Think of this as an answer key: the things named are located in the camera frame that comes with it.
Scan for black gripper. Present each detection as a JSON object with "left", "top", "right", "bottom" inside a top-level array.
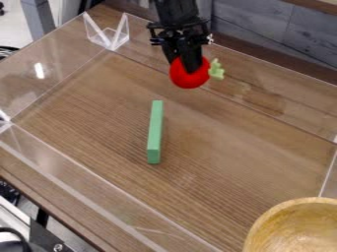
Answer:
[{"left": 145, "top": 0, "right": 212, "bottom": 74}]

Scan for red plush fruit green leaf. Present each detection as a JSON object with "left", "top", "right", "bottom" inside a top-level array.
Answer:
[{"left": 168, "top": 58, "right": 224, "bottom": 89}]

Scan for green rectangular block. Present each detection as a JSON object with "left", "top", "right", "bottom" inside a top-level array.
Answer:
[{"left": 145, "top": 100, "right": 163, "bottom": 164}]

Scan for wooden bowl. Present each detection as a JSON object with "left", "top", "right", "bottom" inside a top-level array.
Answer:
[{"left": 242, "top": 197, "right": 337, "bottom": 252}]

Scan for black metal clamp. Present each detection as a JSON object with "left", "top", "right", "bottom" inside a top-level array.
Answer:
[{"left": 29, "top": 220, "right": 75, "bottom": 252}]

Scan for clear acrylic tray enclosure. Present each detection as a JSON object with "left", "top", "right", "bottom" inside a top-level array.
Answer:
[{"left": 0, "top": 18, "right": 337, "bottom": 252}]

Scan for black cable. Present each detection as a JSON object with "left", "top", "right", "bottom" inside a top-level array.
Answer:
[{"left": 0, "top": 226, "right": 32, "bottom": 252}]

